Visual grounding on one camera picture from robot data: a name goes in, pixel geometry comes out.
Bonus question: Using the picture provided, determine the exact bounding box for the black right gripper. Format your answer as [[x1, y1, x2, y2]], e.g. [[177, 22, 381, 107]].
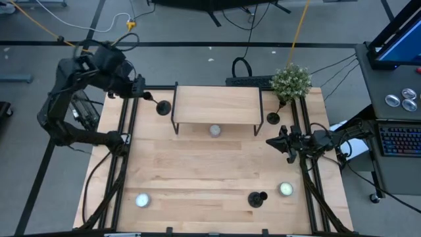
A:
[[265, 124, 313, 165]]

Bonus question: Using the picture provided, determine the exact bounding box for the black candlestick holder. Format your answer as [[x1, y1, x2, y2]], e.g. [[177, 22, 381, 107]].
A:
[[247, 191, 268, 209], [266, 99, 287, 126], [143, 91, 172, 117]]

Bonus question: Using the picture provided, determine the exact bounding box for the cream candle in silver tin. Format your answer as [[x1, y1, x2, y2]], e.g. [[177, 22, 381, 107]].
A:
[[278, 181, 295, 198]]

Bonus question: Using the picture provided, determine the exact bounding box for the black electronics box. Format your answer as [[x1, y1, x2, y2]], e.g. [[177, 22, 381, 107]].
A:
[[70, 89, 101, 132]]

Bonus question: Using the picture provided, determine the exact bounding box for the white-flowered plant in black pot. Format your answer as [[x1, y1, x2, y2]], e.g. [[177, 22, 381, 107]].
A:
[[269, 62, 313, 103]]

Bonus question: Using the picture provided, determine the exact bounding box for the black power strip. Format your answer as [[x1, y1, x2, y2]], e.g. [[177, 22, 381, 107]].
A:
[[225, 75, 274, 89]]

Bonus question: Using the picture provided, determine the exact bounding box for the wooden shelf with black legs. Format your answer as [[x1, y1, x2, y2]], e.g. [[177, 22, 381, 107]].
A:
[[170, 81, 264, 137]]

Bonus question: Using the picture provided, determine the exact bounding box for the white paper sheet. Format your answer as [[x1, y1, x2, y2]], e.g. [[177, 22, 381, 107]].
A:
[[328, 120, 371, 161]]

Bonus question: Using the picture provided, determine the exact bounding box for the black stand base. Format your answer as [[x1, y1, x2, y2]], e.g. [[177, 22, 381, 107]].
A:
[[147, 0, 292, 28]]

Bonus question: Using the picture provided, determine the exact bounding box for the backlit rainbow keyboard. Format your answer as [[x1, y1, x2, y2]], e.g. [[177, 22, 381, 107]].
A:
[[378, 123, 421, 157]]

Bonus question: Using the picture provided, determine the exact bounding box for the grey floor bar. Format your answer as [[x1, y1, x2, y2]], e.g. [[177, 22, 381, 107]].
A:
[[0, 74, 34, 84]]

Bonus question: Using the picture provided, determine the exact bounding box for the silver tealight tin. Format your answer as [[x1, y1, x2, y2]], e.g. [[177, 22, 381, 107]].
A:
[[384, 94, 401, 108], [401, 88, 418, 101], [401, 98, 418, 113]]

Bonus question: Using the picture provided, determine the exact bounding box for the grey side cart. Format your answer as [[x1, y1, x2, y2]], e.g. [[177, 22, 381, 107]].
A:
[[354, 41, 421, 203]]

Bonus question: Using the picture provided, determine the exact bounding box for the black computer monitor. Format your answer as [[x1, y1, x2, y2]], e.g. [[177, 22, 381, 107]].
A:
[[366, 0, 421, 70]]

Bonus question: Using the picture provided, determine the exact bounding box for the black aluminium table frame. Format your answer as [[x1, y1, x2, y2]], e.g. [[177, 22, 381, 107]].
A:
[[74, 84, 355, 237]]

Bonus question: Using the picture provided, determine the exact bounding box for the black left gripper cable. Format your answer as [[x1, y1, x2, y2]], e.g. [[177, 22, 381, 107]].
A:
[[110, 32, 141, 53]]

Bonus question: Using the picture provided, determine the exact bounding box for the white floor cable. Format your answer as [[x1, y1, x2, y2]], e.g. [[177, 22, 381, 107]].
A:
[[35, 0, 132, 34]]

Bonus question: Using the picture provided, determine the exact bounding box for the thin black cable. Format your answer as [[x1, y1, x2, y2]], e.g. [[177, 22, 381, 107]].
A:
[[324, 63, 360, 101], [310, 53, 358, 76], [320, 58, 359, 88]]

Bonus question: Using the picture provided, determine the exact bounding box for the black looped floor cable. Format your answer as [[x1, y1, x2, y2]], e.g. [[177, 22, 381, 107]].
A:
[[231, 0, 260, 79]]

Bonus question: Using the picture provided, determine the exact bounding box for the black left arm base cable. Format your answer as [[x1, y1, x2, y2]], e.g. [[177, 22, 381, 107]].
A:
[[81, 151, 112, 224]]

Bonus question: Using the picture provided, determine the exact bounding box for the yellow hanging cable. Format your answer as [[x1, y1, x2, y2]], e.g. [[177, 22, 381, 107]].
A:
[[286, 0, 312, 66]]

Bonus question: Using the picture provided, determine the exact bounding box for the orange floor cable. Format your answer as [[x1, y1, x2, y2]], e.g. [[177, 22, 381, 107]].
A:
[[9, 0, 91, 53]]

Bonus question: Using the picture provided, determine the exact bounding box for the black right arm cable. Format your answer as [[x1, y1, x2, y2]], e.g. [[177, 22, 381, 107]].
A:
[[343, 157, 421, 215]]

